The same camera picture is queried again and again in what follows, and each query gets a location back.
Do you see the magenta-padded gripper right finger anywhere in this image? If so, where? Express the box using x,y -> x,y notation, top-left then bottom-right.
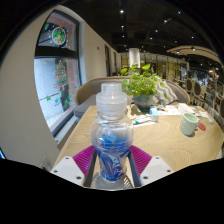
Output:
128,144 -> 175,188

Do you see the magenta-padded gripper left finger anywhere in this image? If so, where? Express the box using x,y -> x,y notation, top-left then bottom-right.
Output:
49,144 -> 98,188

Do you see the clear bottle with blue label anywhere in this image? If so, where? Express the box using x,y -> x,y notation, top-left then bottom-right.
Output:
89,82 -> 135,183

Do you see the light blue tissue box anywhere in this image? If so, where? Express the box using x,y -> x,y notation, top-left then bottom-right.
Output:
149,105 -> 160,123

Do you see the pale green mug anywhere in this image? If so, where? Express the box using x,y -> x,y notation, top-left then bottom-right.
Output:
179,112 -> 201,137

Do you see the grey curved sofa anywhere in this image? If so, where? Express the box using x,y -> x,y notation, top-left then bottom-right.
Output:
73,75 -> 192,119

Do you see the white rectangular box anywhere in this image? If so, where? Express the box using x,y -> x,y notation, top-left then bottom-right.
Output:
177,102 -> 196,115

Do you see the green potted plant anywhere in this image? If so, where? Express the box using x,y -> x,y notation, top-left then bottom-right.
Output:
119,63 -> 169,113

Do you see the window with tree sticker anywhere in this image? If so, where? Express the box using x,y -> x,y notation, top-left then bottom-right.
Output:
33,56 -> 82,134

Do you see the group of oval-back dining chairs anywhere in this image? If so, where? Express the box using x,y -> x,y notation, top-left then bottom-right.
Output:
179,76 -> 224,128

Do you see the framed food picture window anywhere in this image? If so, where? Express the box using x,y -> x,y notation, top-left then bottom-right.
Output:
37,11 -> 80,51

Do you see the group of ceiling spot lights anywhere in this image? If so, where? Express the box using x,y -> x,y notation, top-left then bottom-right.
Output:
116,6 -> 214,54

